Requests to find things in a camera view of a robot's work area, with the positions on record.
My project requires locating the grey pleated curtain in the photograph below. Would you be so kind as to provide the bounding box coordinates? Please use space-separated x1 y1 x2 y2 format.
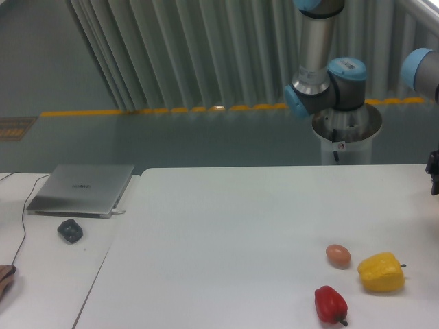
67 1 438 112

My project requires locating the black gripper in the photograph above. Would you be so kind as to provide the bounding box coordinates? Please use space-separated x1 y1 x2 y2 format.
425 150 439 195

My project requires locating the silver closed laptop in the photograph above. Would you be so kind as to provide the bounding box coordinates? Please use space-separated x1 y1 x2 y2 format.
27 164 134 218

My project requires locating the black pedestal cable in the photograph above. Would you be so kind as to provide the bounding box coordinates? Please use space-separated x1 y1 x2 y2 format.
331 128 340 162

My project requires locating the yellow bell pepper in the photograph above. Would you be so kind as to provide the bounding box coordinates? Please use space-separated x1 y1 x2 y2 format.
357 252 405 293

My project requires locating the thin black mouse cable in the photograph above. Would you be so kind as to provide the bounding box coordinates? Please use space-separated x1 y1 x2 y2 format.
0 171 52 267

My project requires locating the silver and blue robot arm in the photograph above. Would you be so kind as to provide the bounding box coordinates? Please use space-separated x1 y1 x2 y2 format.
284 1 383 165

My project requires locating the red bell pepper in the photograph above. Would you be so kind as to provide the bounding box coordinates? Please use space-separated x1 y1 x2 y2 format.
314 285 348 326

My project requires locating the white usb dongle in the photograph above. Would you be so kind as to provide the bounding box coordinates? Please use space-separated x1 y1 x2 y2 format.
112 209 126 215

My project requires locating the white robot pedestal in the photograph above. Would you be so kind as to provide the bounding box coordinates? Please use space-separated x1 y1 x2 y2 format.
311 103 383 165

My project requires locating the brown egg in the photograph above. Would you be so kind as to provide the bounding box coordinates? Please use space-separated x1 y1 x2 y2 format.
326 244 351 267

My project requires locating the person's hand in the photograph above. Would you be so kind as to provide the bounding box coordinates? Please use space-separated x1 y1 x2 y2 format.
0 265 14 298

